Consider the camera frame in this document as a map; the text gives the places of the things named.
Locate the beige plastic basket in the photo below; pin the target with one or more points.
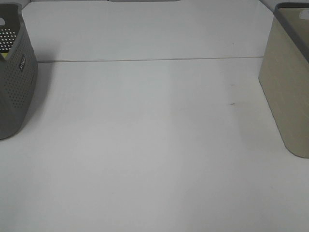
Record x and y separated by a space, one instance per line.
284 74

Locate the grey perforated plastic basket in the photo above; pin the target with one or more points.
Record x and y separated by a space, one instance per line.
18 75

